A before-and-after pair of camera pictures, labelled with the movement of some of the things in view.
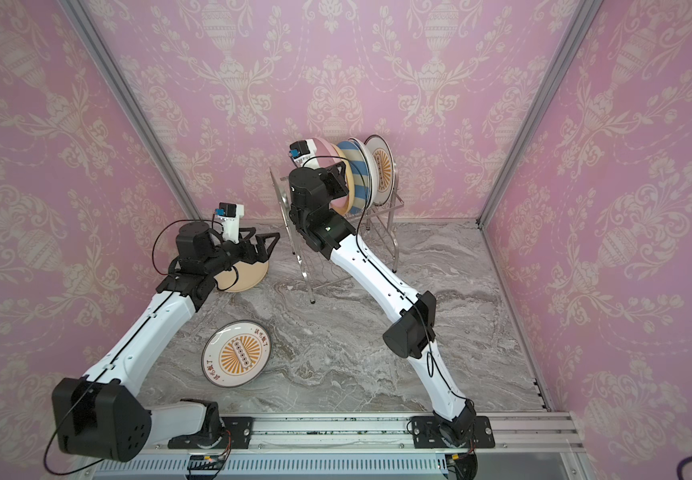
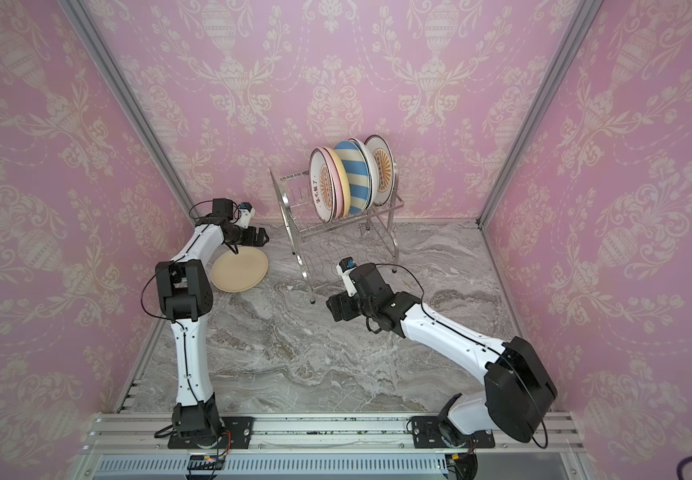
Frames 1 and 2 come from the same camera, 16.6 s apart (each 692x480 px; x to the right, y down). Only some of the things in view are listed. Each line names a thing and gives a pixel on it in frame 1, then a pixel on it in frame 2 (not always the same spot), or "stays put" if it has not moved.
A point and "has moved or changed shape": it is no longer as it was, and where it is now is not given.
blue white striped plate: (360, 176) stays put
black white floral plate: (374, 171) stays put
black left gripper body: (239, 252) to (245, 237)
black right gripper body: (331, 180) to (341, 306)
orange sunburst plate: (236, 353) has moved or changed shape
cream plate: (242, 276) stays put
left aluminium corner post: (80, 15) stays put
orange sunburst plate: (386, 168) stays put
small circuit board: (205, 462) stays put
